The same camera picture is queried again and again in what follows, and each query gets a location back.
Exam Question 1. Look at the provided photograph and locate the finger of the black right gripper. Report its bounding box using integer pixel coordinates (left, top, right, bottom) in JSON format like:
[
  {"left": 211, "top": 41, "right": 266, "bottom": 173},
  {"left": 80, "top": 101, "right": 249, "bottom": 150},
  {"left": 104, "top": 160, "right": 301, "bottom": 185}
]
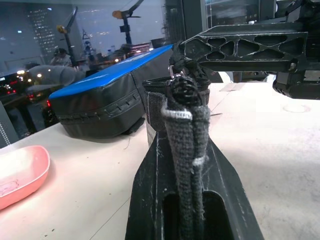
[
  {"left": 180, "top": 22, "right": 309, "bottom": 68},
  {"left": 199, "top": 62, "right": 298, "bottom": 74}
]

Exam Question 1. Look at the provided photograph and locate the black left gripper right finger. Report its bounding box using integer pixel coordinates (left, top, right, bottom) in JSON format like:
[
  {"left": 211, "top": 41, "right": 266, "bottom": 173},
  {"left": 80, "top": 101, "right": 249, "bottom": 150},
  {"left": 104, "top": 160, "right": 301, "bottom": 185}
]
[{"left": 199, "top": 134, "right": 265, "bottom": 240}]

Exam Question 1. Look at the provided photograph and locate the person in white shirt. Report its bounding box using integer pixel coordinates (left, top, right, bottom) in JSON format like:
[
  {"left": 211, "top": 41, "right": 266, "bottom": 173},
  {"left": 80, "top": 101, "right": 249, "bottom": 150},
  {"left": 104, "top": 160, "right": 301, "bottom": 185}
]
[{"left": 49, "top": 47, "right": 74, "bottom": 69}]

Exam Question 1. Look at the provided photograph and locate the round white table grommet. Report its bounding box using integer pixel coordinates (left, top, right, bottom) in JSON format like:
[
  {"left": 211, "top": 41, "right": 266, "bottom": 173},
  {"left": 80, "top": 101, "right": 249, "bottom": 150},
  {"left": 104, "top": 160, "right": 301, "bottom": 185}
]
[{"left": 283, "top": 104, "right": 311, "bottom": 114}]

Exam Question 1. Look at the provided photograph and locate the black stand with yellow joint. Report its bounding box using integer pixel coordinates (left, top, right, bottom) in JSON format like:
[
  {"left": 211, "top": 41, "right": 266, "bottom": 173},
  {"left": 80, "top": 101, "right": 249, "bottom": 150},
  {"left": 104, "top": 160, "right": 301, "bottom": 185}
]
[
  {"left": 56, "top": 6, "right": 79, "bottom": 68},
  {"left": 111, "top": 0, "right": 145, "bottom": 46}
]

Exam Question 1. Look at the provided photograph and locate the dark window frame post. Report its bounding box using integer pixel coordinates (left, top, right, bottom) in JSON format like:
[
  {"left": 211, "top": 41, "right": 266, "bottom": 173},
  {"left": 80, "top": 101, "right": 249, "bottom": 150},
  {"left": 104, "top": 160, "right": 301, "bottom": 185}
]
[{"left": 164, "top": 0, "right": 209, "bottom": 44}]

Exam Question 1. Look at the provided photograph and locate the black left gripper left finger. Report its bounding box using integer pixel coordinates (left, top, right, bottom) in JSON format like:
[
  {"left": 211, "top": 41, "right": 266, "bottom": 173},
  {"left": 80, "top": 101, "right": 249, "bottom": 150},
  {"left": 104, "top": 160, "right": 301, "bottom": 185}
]
[{"left": 124, "top": 129, "right": 186, "bottom": 240}]

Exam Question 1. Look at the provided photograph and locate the pink plastic tray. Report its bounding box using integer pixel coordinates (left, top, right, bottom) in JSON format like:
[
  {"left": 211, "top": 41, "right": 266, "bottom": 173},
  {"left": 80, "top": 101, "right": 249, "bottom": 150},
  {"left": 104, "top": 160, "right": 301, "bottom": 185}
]
[{"left": 0, "top": 145, "right": 51, "bottom": 211}]

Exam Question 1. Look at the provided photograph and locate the black bag with blue top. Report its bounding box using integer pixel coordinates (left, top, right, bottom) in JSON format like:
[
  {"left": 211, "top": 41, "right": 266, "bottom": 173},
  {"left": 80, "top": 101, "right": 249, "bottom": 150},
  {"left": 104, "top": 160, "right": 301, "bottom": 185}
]
[{"left": 47, "top": 44, "right": 176, "bottom": 140}]

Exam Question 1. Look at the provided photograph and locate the dark grey knitted sock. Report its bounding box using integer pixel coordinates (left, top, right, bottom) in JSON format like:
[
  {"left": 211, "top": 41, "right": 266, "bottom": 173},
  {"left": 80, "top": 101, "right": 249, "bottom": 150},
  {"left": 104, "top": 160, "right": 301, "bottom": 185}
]
[{"left": 142, "top": 74, "right": 211, "bottom": 240}]

